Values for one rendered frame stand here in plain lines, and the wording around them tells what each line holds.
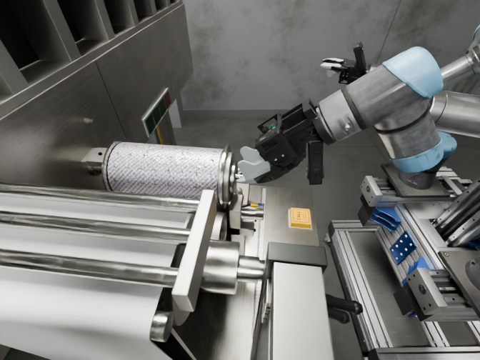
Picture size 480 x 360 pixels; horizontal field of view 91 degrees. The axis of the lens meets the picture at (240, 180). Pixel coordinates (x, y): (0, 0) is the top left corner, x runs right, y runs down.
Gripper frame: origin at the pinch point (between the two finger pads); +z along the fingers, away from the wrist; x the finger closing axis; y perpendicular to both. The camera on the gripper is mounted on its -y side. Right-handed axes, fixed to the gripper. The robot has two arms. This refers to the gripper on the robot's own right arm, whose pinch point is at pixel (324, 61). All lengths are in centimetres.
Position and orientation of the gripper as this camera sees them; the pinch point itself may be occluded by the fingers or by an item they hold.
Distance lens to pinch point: 130.8
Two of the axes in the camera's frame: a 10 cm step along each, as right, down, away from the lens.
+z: -9.0, -3.0, 3.0
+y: 0.6, 6.2, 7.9
